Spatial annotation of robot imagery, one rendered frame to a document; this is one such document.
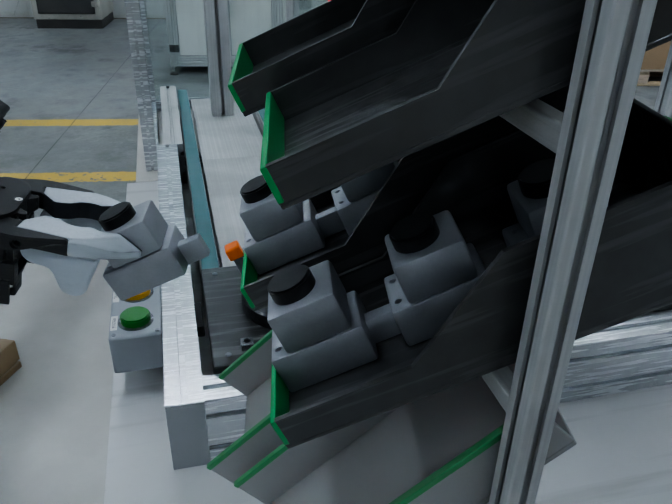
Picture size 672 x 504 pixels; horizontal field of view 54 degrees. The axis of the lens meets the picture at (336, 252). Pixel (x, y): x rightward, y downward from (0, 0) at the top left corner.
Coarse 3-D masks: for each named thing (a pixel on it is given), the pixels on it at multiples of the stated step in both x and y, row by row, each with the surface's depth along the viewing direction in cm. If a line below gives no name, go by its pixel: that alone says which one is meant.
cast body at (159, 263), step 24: (120, 216) 53; (144, 216) 53; (144, 240) 53; (168, 240) 55; (192, 240) 56; (120, 264) 54; (144, 264) 55; (168, 264) 55; (120, 288) 56; (144, 288) 56
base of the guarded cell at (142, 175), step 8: (160, 112) 204; (192, 112) 205; (160, 120) 197; (160, 128) 191; (160, 136) 185; (160, 144) 179; (144, 160) 168; (136, 168) 164; (144, 168) 164; (136, 176) 159; (144, 176) 159; (152, 176) 159
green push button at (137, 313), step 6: (138, 306) 91; (126, 312) 89; (132, 312) 89; (138, 312) 89; (144, 312) 89; (120, 318) 88; (126, 318) 88; (132, 318) 88; (138, 318) 88; (144, 318) 88; (150, 318) 90; (126, 324) 88; (132, 324) 88; (138, 324) 88; (144, 324) 88
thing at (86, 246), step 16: (32, 224) 51; (48, 224) 52; (64, 224) 52; (80, 240) 51; (96, 240) 51; (112, 240) 52; (128, 240) 53; (32, 256) 52; (48, 256) 52; (64, 256) 52; (80, 256) 51; (96, 256) 52; (112, 256) 52; (128, 256) 53; (64, 272) 53; (80, 272) 53; (64, 288) 54; (80, 288) 54
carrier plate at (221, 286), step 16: (208, 272) 99; (224, 272) 99; (208, 288) 95; (224, 288) 95; (208, 304) 92; (224, 304) 92; (240, 304) 92; (208, 320) 88; (224, 320) 88; (240, 320) 89; (224, 336) 85; (240, 336) 85; (256, 336) 85; (224, 352) 82; (240, 352) 82; (224, 368) 80
